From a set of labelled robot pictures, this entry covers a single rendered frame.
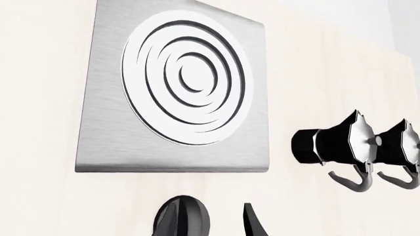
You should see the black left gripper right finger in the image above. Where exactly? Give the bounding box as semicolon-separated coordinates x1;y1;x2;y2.
243;203;270;236

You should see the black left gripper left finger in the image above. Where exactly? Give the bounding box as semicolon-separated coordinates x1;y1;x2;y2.
152;197;180;236

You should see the flat stove plate with rings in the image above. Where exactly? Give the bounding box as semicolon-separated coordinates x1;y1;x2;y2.
74;0;271;174

